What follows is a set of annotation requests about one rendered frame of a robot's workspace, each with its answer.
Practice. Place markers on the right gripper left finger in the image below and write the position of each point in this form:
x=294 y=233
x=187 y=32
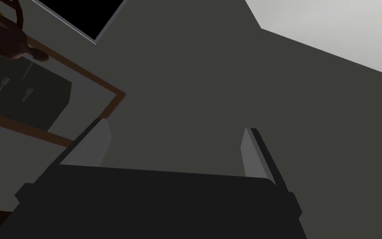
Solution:
x=89 y=146

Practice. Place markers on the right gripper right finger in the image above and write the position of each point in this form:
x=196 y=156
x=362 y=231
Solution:
x=254 y=156

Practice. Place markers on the black window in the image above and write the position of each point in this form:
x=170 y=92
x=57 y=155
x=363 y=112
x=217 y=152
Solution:
x=81 y=15

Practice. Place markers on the dark brown plant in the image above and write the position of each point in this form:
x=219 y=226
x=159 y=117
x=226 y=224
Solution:
x=3 y=33

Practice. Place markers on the brown framed wall picture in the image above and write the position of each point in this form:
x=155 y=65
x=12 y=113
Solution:
x=41 y=93

